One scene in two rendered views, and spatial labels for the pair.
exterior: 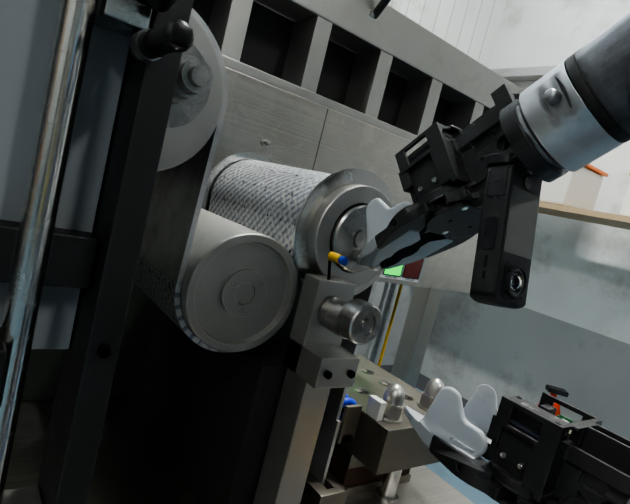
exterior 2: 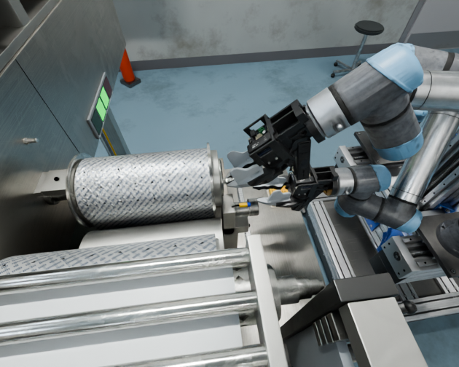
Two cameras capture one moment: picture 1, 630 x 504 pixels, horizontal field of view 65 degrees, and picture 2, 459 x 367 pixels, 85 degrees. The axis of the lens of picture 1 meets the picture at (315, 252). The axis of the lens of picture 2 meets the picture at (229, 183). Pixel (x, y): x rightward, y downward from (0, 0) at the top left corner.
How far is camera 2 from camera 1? 56 cm
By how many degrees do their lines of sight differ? 67
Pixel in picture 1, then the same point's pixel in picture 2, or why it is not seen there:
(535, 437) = (309, 187)
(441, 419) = (275, 197)
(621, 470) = (324, 176)
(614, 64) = (366, 113)
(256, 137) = (20, 145)
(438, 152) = (278, 151)
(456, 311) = not seen: hidden behind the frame
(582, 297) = not seen: outside the picture
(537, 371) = not seen: hidden behind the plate
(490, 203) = (302, 155)
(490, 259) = (305, 170)
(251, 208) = (151, 210)
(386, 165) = (62, 49)
